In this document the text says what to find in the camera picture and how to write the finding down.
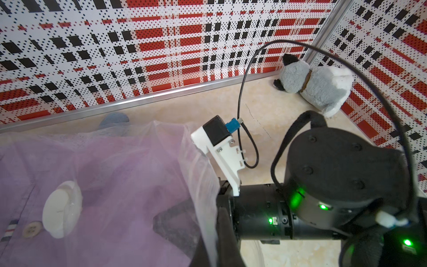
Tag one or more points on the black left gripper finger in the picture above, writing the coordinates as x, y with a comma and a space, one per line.
228, 252

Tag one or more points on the purple trousers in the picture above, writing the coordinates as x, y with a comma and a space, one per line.
110, 187

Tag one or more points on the grey white plush toy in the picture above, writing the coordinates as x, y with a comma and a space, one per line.
324, 87

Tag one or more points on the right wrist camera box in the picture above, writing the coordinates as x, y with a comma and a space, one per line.
215, 138

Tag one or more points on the clear plastic vacuum bag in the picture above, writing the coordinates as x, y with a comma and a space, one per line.
186, 173

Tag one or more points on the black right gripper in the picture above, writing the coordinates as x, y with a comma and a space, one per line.
260, 213

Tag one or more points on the white vacuum bag valve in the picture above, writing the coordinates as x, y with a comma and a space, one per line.
62, 209

